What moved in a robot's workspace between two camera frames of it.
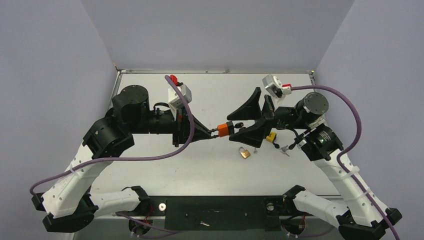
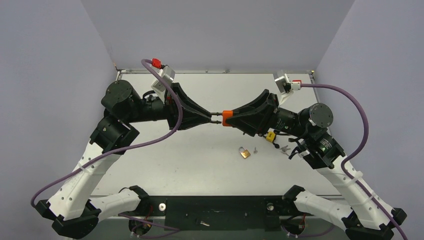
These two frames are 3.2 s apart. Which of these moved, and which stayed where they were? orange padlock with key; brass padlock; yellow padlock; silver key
Moved: orange padlock with key
Stayed: yellow padlock; silver key; brass padlock
